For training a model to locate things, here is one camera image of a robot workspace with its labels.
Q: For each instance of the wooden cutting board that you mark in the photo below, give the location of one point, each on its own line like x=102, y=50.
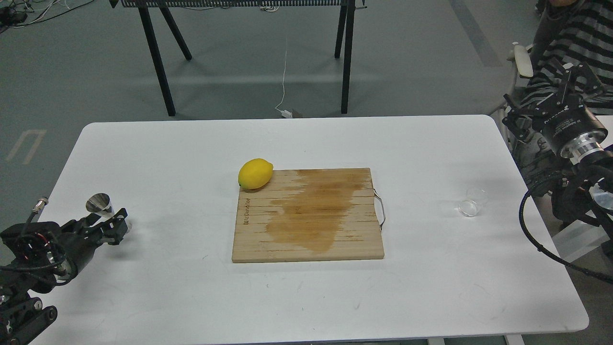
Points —
x=308, y=216

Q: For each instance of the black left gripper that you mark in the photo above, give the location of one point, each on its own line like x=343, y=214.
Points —
x=47, y=255

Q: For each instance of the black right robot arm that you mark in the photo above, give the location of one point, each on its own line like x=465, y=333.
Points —
x=554, y=182

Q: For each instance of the person in striped shirt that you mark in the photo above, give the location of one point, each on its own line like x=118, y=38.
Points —
x=570, y=31

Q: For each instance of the yellow lemon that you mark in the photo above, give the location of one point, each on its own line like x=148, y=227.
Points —
x=255, y=174

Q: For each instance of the white chair armrest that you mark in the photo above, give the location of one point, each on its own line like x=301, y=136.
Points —
x=520, y=56

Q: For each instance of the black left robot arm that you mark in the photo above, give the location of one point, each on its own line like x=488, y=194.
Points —
x=23, y=317

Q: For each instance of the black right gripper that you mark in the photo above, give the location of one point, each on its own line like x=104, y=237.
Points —
x=570, y=129

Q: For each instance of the small clear glass cup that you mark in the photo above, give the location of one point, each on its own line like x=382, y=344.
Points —
x=473, y=203

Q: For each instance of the steel double jigger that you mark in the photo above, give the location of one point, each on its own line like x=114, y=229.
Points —
x=101, y=203

